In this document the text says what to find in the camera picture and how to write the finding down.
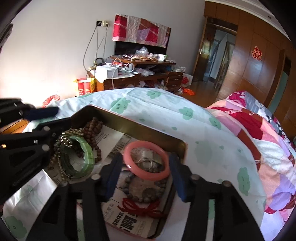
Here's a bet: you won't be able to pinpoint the cloud print bed sheet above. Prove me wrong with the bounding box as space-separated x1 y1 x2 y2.
2 88 266 240

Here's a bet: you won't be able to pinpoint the wooden room door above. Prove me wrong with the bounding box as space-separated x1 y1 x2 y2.
193 23 216 82

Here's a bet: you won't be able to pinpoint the orange item on floor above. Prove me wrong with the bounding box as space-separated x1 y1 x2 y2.
182 88 195 95

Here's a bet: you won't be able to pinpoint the printed paper in tin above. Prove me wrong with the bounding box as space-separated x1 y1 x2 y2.
46 124 173 238

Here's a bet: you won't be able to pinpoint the pink bangle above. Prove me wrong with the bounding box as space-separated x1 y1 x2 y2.
123 141 170 181

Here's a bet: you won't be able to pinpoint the grey stone bead bracelet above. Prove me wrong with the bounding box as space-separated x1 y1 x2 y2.
122 167 168 204

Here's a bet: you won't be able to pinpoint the red patchwork cloth cover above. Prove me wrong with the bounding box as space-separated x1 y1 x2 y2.
112 15 171 47

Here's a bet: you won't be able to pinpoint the wristwatch with metal band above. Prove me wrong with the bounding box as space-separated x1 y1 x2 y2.
131 148 165 173

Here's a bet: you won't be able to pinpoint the red plastic bag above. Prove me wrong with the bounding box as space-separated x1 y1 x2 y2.
42 94 60 108

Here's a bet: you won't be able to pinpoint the wooden tv cabinet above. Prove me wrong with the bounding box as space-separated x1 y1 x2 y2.
87 55 185 92

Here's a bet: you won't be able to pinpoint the red double happiness sticker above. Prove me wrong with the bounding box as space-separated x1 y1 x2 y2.
251 46 263 61

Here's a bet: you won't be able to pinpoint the black television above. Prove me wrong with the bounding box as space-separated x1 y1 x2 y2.
114 30 171 55

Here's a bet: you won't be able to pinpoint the green jade bangle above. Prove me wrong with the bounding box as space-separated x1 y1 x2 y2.
58 135 95 179

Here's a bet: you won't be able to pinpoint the white box on cabinet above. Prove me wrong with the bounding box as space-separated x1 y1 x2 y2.
94 65 118 83

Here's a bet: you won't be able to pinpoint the red knotted cord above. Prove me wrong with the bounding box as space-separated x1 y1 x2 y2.
117 197 164 218

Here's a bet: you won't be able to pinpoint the pink metal tin box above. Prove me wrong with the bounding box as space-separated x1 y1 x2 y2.
46 105 187 240

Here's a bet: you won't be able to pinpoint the pink patchwork quilt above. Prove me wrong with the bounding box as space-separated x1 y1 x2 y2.
207 91 295 240

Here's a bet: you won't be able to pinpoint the hanging power cables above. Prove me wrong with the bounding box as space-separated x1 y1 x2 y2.
82 25 110 72

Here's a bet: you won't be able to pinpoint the wall power socket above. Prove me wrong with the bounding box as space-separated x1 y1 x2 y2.
96 20 109 27

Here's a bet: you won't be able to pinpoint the red yellow carton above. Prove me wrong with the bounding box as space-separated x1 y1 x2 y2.
74 77 96 96

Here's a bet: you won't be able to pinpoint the wooden wardrobe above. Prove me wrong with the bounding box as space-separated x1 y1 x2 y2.
204 1 295 138

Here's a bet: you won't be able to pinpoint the gold bead bracelet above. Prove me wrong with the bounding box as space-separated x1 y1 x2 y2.
47 128 85 181

